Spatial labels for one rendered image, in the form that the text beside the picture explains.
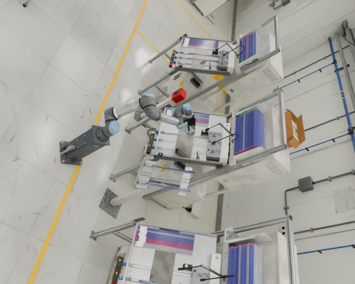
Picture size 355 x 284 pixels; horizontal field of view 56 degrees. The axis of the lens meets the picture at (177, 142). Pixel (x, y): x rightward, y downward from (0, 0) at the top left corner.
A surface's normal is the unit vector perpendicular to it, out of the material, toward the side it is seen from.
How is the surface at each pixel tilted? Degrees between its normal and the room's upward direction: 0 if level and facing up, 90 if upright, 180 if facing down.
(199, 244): 44
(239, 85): 90
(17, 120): 0
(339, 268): 90
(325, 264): 90
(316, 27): 90
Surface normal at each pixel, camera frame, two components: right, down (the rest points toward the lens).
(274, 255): -0.67, -0.55
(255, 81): -0.15, 0.77
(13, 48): 0.73, -0.34
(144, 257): 0.06, -0.62
